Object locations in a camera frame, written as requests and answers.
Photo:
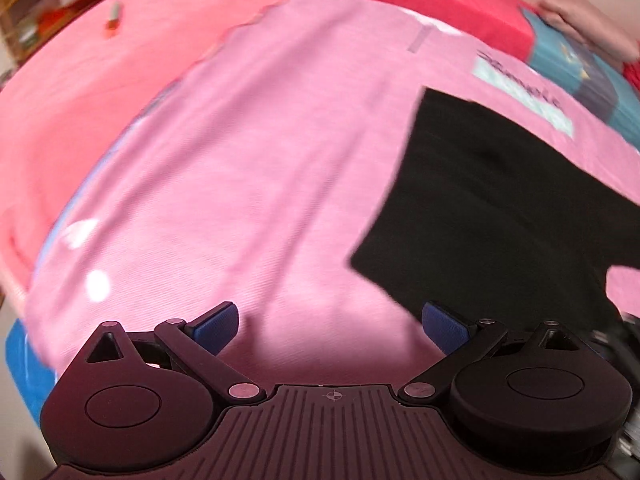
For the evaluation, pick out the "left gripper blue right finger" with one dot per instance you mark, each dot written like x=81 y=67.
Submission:
x=462 y=342

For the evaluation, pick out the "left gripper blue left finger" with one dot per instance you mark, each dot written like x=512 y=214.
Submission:
x=194 y=347

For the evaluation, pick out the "black pants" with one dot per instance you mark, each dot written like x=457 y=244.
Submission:
x=489 y=221

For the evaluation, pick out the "pink printed bed sheet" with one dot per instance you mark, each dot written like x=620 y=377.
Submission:
x=256 y=175

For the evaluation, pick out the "salmon pink under sheet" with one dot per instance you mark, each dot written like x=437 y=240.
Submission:
x=65 y=107

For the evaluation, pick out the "teal grey patterned blanket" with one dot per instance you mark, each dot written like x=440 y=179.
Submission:
x=584 y=75

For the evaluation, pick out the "red pen on bed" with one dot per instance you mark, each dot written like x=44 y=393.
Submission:
x=113 y=20

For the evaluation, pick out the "folded pink beige blanket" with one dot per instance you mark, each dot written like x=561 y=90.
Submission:
x=585 y=23

